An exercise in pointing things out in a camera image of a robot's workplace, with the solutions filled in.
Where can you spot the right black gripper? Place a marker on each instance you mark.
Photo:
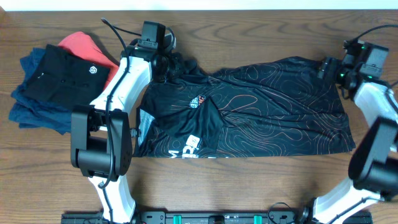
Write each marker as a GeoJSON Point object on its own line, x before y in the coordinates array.
{"type": "Point", "coordinates": [327, 70]}

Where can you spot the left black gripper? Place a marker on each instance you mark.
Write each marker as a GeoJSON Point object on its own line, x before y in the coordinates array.
{"type": "Point", "coordinates": [179, 64]}

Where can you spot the black orange-patterned jersey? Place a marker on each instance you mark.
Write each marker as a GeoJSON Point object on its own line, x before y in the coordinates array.
{"type": "Point", "coordinates": [279, 108]}

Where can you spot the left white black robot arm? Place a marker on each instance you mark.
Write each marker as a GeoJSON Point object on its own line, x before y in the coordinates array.
{"type": "Point", "coordinates": [101, 145]}

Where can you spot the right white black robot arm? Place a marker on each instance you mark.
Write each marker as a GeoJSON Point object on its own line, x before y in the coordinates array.
{"type": "Point", "coordinates": [372, 174]}

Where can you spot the folded red shirt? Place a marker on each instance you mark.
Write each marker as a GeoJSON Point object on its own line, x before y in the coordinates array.
{"type": "Point", "coordinates": [83, 46]}

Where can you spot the folded black shirt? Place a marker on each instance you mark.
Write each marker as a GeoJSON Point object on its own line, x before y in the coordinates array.
{"type": "Point", "coordinates": [65, 79]}

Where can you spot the folded navy blue shirt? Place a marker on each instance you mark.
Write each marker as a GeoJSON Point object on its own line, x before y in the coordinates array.
{"type": "Point", "coordinates": [29, 113]}

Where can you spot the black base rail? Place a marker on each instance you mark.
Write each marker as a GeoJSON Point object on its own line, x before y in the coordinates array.
{"type": "Point", "coordinates": [205, 218]}

